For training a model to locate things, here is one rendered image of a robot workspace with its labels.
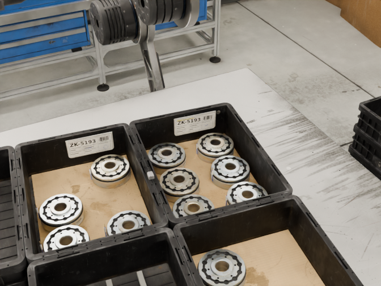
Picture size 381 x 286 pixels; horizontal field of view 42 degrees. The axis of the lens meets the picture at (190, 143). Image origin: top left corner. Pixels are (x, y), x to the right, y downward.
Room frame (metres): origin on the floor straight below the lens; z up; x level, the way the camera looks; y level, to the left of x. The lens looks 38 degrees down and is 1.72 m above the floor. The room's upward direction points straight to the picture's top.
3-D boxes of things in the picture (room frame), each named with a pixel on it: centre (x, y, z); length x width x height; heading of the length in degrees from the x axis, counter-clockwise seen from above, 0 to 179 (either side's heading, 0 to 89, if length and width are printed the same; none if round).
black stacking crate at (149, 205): (0.86, 0.25, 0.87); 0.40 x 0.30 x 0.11; 19
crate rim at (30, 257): (0.86, 0.25, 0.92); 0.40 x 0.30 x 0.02; 19
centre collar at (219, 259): (0.66, -0.06, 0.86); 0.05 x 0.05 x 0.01
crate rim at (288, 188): (0.96, -0.03, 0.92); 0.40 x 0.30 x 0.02; 19
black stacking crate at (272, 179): (0.96, -0.03, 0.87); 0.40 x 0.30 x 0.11; 19
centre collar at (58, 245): (0.74, 0.28, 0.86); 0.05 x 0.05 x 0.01
